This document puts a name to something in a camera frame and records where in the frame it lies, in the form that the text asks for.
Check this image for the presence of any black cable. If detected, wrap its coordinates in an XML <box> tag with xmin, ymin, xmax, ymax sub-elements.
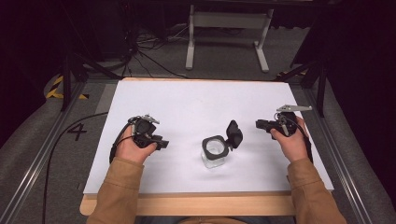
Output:
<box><xmin>108</xmin><ymin>116</ymin><xmax>142</xmax><ymax>164</ymax></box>
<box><xmin>41</xmin><ymin>111</ymin><xmax>109</xmax><ymax>224</ymax></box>

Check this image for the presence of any bundle of floor cables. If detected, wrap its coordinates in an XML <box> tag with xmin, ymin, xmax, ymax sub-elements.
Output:
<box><xmin>102</xmin><ymin>24</ymin><xmax>191</xmax><ymax>80</ymax></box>

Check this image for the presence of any yellow black striped tape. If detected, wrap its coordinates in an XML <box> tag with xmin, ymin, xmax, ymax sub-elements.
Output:
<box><xmin>46</xmin><ymin>76</ymin><xmax>90</xmax><ymax>101</ymax></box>

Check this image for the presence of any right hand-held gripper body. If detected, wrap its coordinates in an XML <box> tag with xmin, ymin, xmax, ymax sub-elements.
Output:
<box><xmin>262</xmin><ymin>105</ymin><xmax>313</xmax><ymax>138</ymax></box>

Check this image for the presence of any white metal stand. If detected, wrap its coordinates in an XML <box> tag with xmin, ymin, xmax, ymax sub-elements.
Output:
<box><xmin>185</xmin><ymin>4</ymin><xmax>275</xmax><ymax>74</ymax></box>

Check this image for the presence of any white sheet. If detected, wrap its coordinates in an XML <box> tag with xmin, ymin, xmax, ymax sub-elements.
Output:
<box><xmin>83</xmin><ymin>79</ymin><xmax>334</xmax><ymax>196</ymax></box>

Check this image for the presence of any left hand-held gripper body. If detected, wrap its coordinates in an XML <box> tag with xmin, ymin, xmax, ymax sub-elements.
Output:
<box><xmin>128</xmin><ymin>114</ymin><xmax>163</xmax><ymax>149</ymax></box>

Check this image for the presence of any person's right hand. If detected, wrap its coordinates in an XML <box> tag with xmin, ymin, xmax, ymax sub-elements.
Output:
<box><xmin>270</xmin><ymin>116</ymin><xmax>310</xmax><ymax>163</ymax></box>

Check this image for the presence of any person's left hand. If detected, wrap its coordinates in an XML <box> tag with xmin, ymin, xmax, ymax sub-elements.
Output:
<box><xmin>115</xmin><ymin>125</ymin><xmax>158</xmax><ymax>165</ymax></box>

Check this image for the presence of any black tripod stand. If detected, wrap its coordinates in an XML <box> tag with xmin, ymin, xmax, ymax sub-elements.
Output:
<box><xmin>61</xmin><ymin>31</ymin><xmax>123</xmax><ymax>112</ymax></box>
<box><xmin>273</xmin><ymin>59</ymin><xmax>328</xmax><ymax>119</ymax></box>

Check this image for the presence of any metal floor rail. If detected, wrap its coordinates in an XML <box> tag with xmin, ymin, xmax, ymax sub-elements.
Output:
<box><xmin>0</xmin><ymin>81</ymin><xmax>88</xmax><ymax>224</ymax></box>
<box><xmin>304</xmin><ymin>88</ymin><xmax>375</xmax><ymax>224</ymax></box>

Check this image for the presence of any clear jar with black lid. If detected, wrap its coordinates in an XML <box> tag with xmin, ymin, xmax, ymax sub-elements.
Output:
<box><xmin>201</xmin><ymin>119</ymin><xmax>244</xmax><ymax>170</ymax></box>

